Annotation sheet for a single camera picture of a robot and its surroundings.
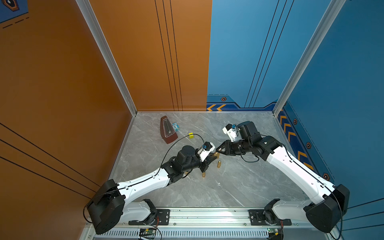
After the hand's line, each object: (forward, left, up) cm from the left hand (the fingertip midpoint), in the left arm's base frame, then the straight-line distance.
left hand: (214, 154), depth 75 cm
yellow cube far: (+25, +14, -20) cm, 34 cm away
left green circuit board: (-31, +32, -21) cm, 49 cm away
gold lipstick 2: (-5, +5, -16) cm, 17 cm away
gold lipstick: (-2, -1, +4) cm, 4 cm away
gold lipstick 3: (+2, -4, -16) cm, 16 cm away
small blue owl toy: (+31, +25, -17) cm, 44 cm away
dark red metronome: (+21, +28, -9) cm, 37 cm away
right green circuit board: (-30, -29, -21) cm, 47 cm away
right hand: (0, -1, +4) cm, 4 cm away
